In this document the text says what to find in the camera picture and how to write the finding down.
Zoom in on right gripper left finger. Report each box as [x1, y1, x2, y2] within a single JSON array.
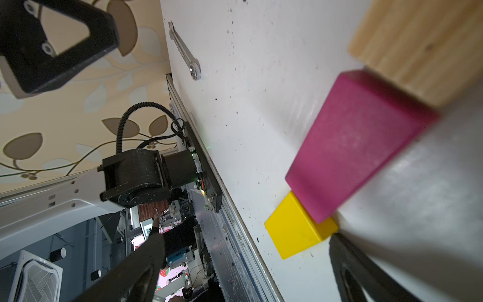
[[75, 234, 166, 301]]

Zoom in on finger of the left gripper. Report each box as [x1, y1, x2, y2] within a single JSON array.
[[1, 1, 119, 99]]

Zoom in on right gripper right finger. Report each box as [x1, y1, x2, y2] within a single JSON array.
[[329, 233, 413, 301]]

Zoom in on yellow block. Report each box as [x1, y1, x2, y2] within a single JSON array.
[[264, 191, 338, 259]]

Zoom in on magenta block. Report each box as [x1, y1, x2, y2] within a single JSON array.
[[286, 70, 440, 223]]

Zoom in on wooden block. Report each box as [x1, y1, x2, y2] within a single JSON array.
[[348, 1, 482, 108]]

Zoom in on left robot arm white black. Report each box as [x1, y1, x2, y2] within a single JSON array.
[[1, 1, 197, 258]]

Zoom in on small silver wrench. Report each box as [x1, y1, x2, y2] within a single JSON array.
[[168, 21, 202, 81]]

